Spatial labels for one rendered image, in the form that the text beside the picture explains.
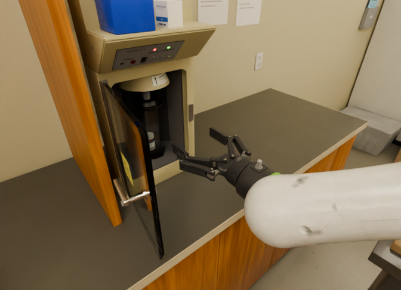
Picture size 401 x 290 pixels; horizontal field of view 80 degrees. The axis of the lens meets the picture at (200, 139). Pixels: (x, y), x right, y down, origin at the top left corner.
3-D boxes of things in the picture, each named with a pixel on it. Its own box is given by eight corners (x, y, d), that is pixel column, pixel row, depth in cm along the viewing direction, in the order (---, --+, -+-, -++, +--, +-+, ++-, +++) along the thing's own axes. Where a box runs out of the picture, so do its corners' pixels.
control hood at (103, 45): (95, 72, 63) (85, 30, 58) (193, 54, 80) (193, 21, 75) (111, 83, 55) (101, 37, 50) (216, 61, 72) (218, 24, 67)
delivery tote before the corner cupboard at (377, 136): (326, 136, 304) (333, 113, 286) (343, 127, 325) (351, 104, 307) (378, 160, 263) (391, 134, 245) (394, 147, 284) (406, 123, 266)
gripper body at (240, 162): (261, 157, 57) (233, 140, 63) (236, 172, 52) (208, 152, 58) (257, 181, 61) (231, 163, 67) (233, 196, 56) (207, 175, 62)
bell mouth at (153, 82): (110, 81, 86) (107, 65, 83) (154, 71, 95) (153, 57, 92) (131, 96, 74) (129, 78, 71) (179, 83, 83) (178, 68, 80)
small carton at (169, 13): (156, 26, 64) (154, 0, 61) (170, 24, 68) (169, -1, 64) (168, 28, 62) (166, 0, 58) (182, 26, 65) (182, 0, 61)
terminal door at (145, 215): (128, 190, 85) (104, 80, 64) (163, 262, 63) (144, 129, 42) (126, 191, 85) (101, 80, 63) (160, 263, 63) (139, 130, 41)
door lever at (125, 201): (134, 178, 61) (132, 170, 60) (147, 201, 55) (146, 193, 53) (113, 185, 59) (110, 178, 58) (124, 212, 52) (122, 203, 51)
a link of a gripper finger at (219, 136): (225, 136, 68) (227, 135, 69) (209, 127, 73) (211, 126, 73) (224, 145, 70) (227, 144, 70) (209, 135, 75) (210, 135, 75)
